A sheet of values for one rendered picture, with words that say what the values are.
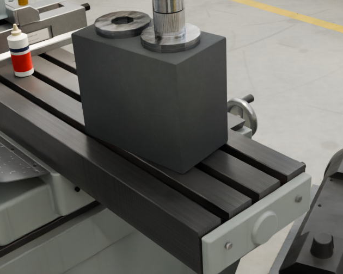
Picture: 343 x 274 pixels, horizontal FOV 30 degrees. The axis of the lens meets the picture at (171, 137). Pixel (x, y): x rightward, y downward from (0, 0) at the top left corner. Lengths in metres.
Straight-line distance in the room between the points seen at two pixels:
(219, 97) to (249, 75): 2.48
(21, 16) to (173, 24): 0.57
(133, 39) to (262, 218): 0.33
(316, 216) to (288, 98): 1.80
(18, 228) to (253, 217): 0.48
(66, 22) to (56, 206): 0.47
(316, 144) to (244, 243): 1.96
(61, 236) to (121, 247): 0.18
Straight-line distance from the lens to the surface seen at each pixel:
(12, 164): 1.18
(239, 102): 1.69
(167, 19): 0.92
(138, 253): 1.43
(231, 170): 0.98
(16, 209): 1.18
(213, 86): 0.96
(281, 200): 0.95
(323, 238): 1.33
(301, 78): 3.43
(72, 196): 1.20
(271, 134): 2.92
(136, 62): 0.93
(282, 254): 1.66
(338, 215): 1.49
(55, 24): 1.47
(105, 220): 1.31
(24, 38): 1.33
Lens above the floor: 1.50
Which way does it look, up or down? 31 degrees down
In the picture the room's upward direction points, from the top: 4 degrees counter-clockwise
